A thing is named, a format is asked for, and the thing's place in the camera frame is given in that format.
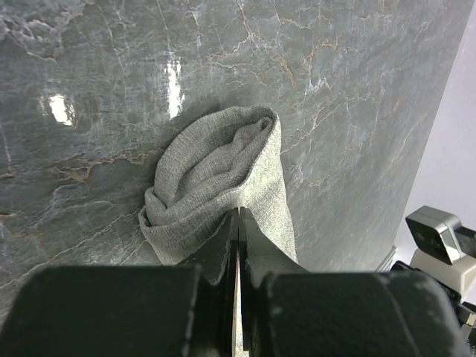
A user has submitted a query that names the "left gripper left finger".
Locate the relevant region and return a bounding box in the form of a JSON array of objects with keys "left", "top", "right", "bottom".
[{"left": 1, "top": 210, "right": 238, "bottom": 356}]

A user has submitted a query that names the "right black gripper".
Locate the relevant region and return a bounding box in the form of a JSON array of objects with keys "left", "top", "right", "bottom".
[{"left": 390, "top": 260, "right": 476, "bottom": 335}]

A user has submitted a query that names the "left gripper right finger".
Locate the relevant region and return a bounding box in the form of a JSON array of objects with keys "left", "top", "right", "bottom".
[{"left": 238, "top": 208, "right": 472, "bottom": 356}]

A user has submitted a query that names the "grey cloth napkin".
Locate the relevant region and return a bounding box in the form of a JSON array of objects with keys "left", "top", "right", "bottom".
[{"left": 138, "top": 106, "right": 297, "bottom": 266}]

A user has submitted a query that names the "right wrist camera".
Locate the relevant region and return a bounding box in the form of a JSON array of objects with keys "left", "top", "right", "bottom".
[{"left": 404, "top": 205, "right": 476, "bottom": 291}]

